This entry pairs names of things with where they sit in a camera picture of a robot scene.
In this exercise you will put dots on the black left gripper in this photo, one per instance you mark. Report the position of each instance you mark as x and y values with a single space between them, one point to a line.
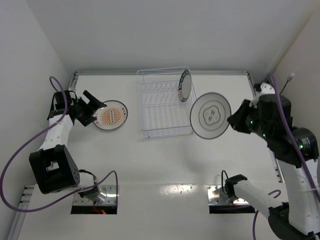
85 111

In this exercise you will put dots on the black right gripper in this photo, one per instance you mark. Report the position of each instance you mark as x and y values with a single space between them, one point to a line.
240 120

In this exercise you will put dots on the orange sunburst plate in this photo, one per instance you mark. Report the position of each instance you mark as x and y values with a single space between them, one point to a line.
112 116

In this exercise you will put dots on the white plate flower outline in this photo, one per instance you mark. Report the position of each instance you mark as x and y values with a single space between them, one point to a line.
209 114

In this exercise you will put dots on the dark green rimmed plate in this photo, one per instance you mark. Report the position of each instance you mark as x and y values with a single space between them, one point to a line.
185 86

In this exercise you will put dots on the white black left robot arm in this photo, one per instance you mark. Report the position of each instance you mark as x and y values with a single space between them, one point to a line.
53 166

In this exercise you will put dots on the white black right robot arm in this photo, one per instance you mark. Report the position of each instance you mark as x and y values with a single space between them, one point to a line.
268 115

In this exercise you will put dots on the black cable white plug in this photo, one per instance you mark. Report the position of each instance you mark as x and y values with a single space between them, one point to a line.
289 78

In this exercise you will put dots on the white wire dish rack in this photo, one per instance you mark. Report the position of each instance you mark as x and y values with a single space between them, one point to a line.
164 112

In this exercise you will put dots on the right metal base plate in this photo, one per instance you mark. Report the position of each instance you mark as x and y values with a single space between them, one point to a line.
217 198

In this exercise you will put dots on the metal base plate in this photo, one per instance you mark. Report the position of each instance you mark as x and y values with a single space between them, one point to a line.
102 195
217 198

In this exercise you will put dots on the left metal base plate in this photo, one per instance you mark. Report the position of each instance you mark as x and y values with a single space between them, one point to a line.
102 195

